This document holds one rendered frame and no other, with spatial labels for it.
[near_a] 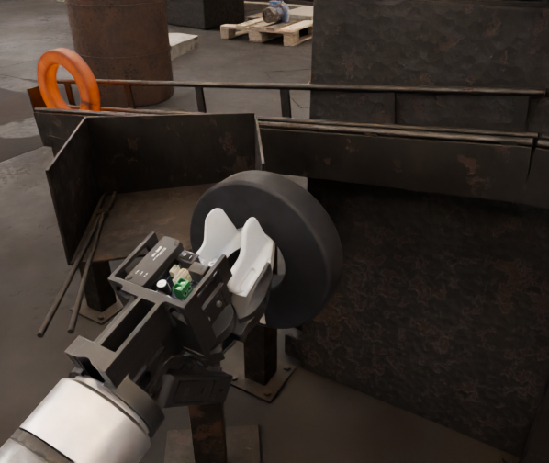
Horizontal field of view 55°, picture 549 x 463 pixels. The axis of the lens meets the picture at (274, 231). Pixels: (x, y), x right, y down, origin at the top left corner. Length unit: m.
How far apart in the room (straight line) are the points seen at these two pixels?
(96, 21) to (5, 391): 2.33
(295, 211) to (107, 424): 0.21
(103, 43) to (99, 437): 3.08
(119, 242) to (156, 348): 0.39
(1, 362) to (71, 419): 1.21
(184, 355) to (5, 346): 1.22
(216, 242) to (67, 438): 0.20
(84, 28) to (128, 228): 2.67
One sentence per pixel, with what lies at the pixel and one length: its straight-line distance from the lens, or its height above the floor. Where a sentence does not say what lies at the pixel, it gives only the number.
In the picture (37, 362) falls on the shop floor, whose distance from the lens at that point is 1.52.
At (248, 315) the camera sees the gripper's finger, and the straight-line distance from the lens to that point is 0.42.
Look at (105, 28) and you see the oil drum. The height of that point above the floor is 0.46.
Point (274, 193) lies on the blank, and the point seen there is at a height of 0.78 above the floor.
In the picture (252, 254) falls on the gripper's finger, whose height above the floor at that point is 0.74.
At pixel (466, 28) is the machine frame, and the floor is 0.84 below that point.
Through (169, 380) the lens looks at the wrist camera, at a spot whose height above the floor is 0.69.
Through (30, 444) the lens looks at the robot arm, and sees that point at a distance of 0.36.
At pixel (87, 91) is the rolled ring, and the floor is 0.65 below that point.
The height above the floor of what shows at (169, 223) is 0.60.
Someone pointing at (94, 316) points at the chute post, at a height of 0.01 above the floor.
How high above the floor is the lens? 0.97
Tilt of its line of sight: 30 degrees down
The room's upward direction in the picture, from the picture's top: straight up
